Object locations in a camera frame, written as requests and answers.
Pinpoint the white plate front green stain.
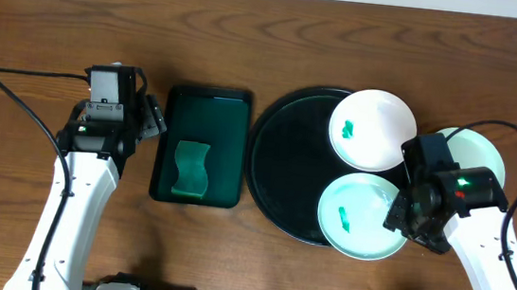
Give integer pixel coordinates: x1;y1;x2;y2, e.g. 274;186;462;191
317;172;406;261

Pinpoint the black rectangular water tray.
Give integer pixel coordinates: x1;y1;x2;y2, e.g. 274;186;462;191
149;85;252;208

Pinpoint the white plate with green stain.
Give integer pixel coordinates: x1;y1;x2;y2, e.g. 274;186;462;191
447;129;506;188

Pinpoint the green scouring sponge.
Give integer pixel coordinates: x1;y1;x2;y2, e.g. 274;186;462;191
171;140;211;198

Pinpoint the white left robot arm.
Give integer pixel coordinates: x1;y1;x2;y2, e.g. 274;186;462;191
4;101;126;290

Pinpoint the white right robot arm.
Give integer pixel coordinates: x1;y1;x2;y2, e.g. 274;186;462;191
383;163;517;290

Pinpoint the black round serving tray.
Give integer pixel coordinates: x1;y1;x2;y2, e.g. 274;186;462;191
245;86;407;246

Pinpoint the white plate at back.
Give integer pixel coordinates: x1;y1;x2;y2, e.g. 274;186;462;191
328;89;418;172

